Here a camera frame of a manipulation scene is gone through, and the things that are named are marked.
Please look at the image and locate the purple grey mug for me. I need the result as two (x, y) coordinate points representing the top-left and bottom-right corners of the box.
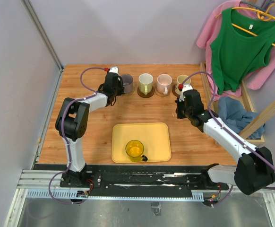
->
(121, 74), (134, 94)

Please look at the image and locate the brown wooden coaster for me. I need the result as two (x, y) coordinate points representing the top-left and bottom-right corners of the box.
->
(172, 84), (180, 98)
(137, 87), (155, 98)

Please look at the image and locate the small woven rattan coaster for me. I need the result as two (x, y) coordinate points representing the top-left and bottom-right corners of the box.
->
(155, 86), (170, 97)

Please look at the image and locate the cream beige mug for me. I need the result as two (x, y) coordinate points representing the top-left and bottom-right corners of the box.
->
(175, 75), (191, 94)

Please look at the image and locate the white green-handled mug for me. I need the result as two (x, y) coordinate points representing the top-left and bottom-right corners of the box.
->
(138, 73), (154, 95)

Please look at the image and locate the pink white mug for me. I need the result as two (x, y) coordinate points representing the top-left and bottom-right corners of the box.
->
(156, 74), (172, 89)

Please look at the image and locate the brown wooden coaster top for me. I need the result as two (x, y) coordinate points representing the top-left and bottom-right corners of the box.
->
(137, 87), (155, 98)

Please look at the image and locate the yellow black-handled mug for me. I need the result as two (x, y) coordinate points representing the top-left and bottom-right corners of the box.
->
(125, 140), (148, 162)

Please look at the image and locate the large woven rattan coaster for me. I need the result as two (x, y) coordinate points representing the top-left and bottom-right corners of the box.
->
(122, 88), (135, 96)

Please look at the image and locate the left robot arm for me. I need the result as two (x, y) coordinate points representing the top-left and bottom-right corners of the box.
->
(55, 71), (124, 187)

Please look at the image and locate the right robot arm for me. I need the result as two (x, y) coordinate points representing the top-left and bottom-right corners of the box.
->
(175, 88), (275, 195)

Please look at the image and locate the yellow plastic tray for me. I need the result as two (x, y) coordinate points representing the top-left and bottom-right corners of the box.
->
(112, 122), (172, 164)

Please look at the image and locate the blue crumpled cloth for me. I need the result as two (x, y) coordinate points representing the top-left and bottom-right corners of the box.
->
(218, 96), (259, 134)

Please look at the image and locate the green tank top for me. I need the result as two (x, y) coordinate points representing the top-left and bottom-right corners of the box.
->
(210, 8), (275, 95)

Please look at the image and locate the pink t-shirt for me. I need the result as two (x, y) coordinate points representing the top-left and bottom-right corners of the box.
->
(197, 0), (275, 101)

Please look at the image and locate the yellow clothes hanger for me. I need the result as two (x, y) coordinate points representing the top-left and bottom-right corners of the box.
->
(215, 6), (275, 52)

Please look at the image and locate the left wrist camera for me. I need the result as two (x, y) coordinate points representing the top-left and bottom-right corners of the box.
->
(104, 66), (119, 74)

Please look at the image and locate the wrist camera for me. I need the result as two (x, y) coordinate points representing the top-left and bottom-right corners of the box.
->
(104, 66), (119, 74)
(179, 84), (193, 102)

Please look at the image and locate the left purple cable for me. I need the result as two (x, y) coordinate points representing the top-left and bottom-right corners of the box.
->
(48, 67), (109, 205)

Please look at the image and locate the purple cable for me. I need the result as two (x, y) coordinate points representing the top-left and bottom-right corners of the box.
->
(48, 67), (109, 205)
(183, 71), (275, 209)

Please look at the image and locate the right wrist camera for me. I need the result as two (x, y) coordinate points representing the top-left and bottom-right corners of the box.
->
(179, 84), (193, 102)

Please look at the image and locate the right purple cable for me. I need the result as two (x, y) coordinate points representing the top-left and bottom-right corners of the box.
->
(183, 71), (275, 209)

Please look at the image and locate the aluminium corner post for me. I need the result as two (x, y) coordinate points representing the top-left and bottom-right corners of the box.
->
(21, 0), (65, 71)

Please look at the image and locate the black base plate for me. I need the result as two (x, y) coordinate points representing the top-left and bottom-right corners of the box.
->
(32, 163), (258, 197)

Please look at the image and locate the wooden rack frame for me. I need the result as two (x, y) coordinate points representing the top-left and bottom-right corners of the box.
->
(199, 0), (275, 146)

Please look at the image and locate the aluminium rail frame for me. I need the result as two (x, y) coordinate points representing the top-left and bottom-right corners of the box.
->
(4, 165), (275, 227)

